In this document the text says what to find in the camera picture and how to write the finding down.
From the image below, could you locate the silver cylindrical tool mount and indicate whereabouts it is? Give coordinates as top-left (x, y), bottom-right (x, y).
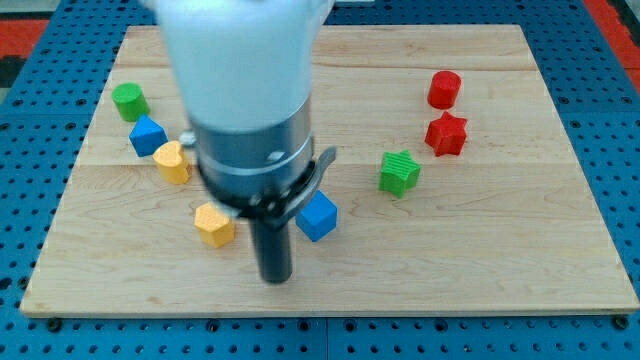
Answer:
top-left (179, 99), bottom-right (337, 229)

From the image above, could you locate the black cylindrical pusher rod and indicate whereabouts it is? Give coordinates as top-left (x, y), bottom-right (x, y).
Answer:
top-left (250, 220), bottom-right (293, 284)

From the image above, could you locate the green star block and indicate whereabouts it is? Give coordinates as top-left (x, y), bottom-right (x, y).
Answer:
top-left (378, 150), bottom-right (421, 198)

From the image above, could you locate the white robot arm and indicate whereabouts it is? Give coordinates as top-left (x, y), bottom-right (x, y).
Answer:
top-left (150, 0), bottom-right (336, 284)

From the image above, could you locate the red star block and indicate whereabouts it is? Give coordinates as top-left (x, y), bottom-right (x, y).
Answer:
top-left (424, 111), bottom-right (468, 157)

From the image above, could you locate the wooden board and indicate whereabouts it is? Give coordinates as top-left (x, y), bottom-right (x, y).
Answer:
top-left (20, 25), bottom-right (639, 318)

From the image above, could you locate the blue cube block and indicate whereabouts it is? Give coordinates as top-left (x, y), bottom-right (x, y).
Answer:
top-left (295, 190), bottom-right (338, 242)

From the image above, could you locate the yellow pentagon block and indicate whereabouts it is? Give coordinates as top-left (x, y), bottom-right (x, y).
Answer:
top-left (194, 203), bottom-right (236, 248)

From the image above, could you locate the yellow heart block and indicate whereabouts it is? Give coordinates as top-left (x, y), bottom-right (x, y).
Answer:
top-left (152, 140), bottom-right (191, 185)

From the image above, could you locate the blue pentagon block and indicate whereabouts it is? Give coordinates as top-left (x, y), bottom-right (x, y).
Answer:
top-left (129, 115), bottom-right (168, 157)

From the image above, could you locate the green cylinder block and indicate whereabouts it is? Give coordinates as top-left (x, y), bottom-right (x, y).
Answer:
top-left (111, 82), bottom-right (150, 122)

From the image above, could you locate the red cylinder block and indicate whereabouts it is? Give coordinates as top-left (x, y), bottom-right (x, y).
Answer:
top-left (427, 70), bottom-right (462, 110)

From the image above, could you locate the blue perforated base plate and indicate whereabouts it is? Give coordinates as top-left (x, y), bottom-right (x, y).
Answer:
top-left (1, 0), bottom-right (639, 359)

